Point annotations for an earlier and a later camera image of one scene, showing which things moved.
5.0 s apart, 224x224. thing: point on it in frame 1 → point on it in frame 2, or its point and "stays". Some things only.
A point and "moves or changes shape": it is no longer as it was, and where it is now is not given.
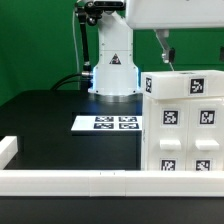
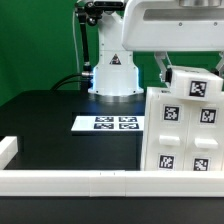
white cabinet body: (184, 134) stays
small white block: (168, 135) stays
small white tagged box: (182, 84) moves or changes shape
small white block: (206, 134) stays
